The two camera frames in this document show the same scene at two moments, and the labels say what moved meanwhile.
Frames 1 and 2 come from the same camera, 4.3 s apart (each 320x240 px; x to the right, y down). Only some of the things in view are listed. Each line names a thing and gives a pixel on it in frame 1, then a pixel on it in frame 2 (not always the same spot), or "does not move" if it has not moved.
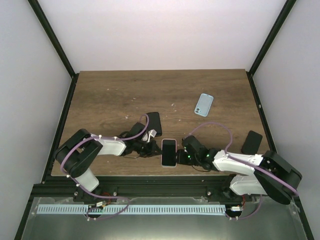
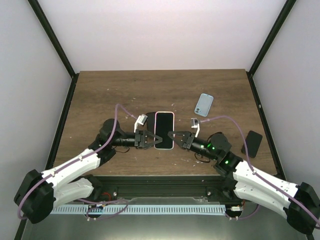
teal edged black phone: x=168 y=152 to x=164 y=123
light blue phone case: x=204 y=104 does not move
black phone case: x=155 y=123 does not move
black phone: x=154 y=123 does not move
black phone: x=252 y=143 does not move
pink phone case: x=168 y=156 to x=155 y=129
